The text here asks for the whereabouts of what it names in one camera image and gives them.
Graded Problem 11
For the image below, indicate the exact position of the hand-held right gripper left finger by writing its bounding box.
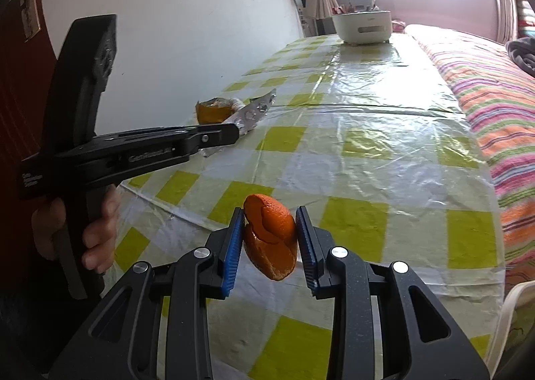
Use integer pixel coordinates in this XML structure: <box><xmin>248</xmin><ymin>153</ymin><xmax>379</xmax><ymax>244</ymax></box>
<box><xmin>48</xmin><ymin>206</ymin><xmax>247</xmax><ymax>380</ymax></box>

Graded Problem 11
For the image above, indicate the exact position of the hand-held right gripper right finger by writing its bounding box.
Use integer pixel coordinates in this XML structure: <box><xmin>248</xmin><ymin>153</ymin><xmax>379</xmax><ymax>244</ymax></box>
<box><xmin>295</xmin><ymin>206</ymin><xmax>491</xmax><ymax>380</ymax></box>

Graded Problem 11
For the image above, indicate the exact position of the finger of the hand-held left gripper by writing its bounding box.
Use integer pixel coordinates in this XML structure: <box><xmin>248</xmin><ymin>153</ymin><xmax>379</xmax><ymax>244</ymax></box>
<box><xmin>180</xmin><ymin>123</ymin><xmax>242</xmax><ymax>156</ymax></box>

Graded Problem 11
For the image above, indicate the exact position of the orange peel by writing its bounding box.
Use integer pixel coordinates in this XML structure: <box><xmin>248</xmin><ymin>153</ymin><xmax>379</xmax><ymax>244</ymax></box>
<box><xmin>243</xmin><ymin>194</ymin><xmax>299</xmax><ymax>281</ymax></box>

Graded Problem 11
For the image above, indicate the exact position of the silver blister pack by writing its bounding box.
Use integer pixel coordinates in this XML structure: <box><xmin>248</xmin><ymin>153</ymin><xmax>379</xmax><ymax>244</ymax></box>
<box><xmin>200</xmin><ymin>88</ymin><xmax>278</xmax><ymax>159</ymax></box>

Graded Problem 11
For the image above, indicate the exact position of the person's left hand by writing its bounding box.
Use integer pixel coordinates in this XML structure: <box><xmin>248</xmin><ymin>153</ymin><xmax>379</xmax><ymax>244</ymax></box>
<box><xmin>31</xmin><ymin>187</ymin><xmax>120</xmax><ymax>277</ymax></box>

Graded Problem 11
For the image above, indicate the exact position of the orange wrapped container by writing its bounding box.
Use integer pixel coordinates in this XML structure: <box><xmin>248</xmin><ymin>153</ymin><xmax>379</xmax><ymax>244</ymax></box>
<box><xmin>196</xmin><ymin>97</ymin><xmax>245</xmax><ymax>125</ymax></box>

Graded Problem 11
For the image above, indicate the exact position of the dark red door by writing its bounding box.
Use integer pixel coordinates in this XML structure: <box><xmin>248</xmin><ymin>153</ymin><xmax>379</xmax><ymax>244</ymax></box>
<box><xmin>0</xmin><ymin>0</ymin><xmax>61</xmax><ymax>213</ymax></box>

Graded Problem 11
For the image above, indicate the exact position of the yellow checked plastic tablecloth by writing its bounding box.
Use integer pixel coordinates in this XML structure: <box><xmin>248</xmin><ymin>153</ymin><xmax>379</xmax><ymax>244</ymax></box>
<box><xmin>100</xmin><ymin>32</ymin><xmax>507</xmax><ymax>380</ymax></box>

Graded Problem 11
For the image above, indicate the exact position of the paper note on door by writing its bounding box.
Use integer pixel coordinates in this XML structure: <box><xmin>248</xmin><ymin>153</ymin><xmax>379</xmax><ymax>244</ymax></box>
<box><xmin>19</xmin><ymin>0</ymin><xmax>43</xmax><ymax>43</ymax></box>

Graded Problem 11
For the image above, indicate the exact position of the white plastic basket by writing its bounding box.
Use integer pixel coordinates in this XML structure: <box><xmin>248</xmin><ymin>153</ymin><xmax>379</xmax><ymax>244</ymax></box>
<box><xmin>331</xmin><ymin>10</ymin><xmax>393</xmax><ymax>45</ymax></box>

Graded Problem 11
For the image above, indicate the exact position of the white plastic chair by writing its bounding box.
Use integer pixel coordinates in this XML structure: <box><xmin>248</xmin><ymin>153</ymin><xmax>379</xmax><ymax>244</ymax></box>
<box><xmin>486</xmin><ymin>279</ymin><xmax>535</xmax><ymax>374</ymax></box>

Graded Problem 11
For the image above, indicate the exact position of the striped bed sheet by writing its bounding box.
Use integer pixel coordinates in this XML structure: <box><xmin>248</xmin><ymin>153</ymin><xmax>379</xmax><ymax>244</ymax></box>
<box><xmin>403</xmin><ymin>24</ymin><xmax>535</xmax><ymax>282</ymax></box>

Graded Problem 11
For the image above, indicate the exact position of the grey blanket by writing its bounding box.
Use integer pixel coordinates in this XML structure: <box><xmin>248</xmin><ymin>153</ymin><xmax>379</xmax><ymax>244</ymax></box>
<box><xmin>506</xmin><ymin>38</ymin><xmax>535</xmax><ymax>79</ymax></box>

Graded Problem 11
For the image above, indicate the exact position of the pink striped curtain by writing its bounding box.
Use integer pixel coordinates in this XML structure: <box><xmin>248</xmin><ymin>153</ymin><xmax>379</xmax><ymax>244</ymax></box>
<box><xmin>494</xmin><ymin>0</ymin><xmax>520</xmax><ymax>45</ymax></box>

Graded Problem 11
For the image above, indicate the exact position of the stack of folded blankets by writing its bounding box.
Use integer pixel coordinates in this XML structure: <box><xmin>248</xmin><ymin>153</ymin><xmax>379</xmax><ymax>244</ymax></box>
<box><xmin>516</xmin><ymin>0</ymin><xmax>535</xmax><ymax>41</ymax></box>

